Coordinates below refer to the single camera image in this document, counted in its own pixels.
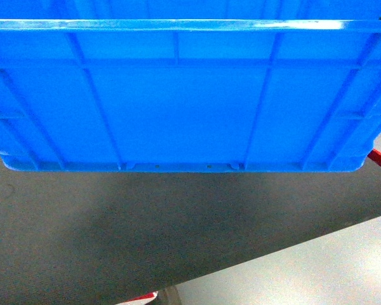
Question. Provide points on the blue plastic crate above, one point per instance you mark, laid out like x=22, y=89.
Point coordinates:
x=189, y=86

